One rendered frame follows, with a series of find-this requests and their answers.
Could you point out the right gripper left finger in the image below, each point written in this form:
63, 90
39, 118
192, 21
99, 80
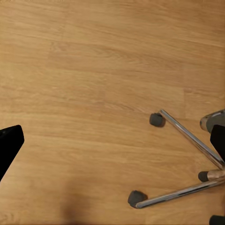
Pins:
11, 140

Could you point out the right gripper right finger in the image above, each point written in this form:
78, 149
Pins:
217, 138

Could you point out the swivel chair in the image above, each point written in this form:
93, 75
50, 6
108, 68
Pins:
209, 179

